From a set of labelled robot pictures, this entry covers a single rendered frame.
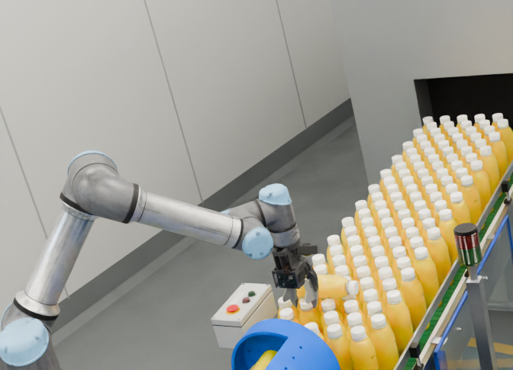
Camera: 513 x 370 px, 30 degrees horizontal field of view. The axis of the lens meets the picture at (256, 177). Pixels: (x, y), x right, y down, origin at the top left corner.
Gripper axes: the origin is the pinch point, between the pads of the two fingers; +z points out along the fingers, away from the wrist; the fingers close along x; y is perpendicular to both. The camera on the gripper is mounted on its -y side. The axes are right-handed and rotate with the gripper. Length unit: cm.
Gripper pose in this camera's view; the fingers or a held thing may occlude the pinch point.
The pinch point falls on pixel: (305, 301)
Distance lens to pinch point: 261.2
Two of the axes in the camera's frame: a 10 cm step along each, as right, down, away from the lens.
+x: 8.6, -0.1, -5.1
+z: 2.3, 9.0, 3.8
